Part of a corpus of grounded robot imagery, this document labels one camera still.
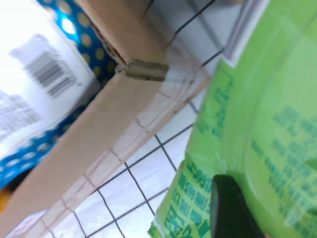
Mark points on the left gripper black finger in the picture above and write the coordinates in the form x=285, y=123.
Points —
x=230, y=213

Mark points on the green snack bag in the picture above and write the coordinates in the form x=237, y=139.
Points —
x=260, y=99

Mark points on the blue polka-dot snack bag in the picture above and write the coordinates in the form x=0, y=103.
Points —
x=24, y=111

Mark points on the white black-grid tablecloth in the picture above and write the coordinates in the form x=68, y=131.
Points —
x=148, y=173

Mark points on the low cardboard box F2 print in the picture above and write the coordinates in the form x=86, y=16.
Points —
x=99, y=124

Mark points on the white label on low box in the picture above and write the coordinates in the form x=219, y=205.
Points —
x=27, y=223

